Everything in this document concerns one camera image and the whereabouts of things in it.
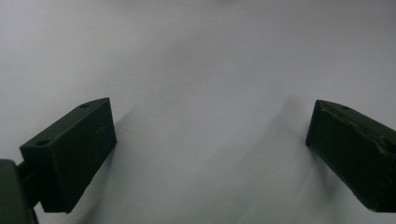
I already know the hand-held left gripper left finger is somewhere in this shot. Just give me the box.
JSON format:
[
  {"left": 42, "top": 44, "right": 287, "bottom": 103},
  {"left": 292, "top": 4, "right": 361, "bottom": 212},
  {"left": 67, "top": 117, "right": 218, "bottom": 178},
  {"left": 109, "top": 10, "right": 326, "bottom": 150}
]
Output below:
[{"left": 17, "top": 97, "right": 118, "bottom": 215}]

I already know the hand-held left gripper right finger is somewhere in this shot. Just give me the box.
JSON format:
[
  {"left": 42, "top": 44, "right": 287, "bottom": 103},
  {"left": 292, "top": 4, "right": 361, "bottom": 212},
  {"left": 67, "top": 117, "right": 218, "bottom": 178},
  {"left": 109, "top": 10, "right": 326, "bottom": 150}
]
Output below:
[{"left": 304, "top": 99, "right": 396, "bottom": 214}]

